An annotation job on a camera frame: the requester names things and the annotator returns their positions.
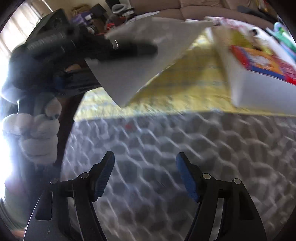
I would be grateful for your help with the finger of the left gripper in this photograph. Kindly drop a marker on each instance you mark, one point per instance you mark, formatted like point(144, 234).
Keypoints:
point(107, 50)

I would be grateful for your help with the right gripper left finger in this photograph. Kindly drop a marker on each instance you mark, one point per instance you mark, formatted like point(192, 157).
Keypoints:
point(65, 209)

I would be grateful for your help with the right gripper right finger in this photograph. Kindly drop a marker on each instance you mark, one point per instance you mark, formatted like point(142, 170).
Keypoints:
point(240, 218)

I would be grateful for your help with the white sticker paper sheet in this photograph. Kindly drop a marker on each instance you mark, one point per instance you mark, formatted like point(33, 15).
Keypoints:
point(122, 78)

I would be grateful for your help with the white gloved left hand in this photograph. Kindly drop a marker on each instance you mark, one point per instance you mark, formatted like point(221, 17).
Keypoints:
point(37, 135)

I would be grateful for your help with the yellow plaid tablecloth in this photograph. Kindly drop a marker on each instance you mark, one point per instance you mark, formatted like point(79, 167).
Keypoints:
point(195, 83)

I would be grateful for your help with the white storage box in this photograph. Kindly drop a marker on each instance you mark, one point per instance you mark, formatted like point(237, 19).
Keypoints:
point(250, 89)

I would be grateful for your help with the red snack box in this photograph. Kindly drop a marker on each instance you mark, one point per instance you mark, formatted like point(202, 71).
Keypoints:
point(262, 63)

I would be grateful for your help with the brown sofa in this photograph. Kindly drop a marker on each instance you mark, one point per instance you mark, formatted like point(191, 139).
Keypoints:
point(245, 11)

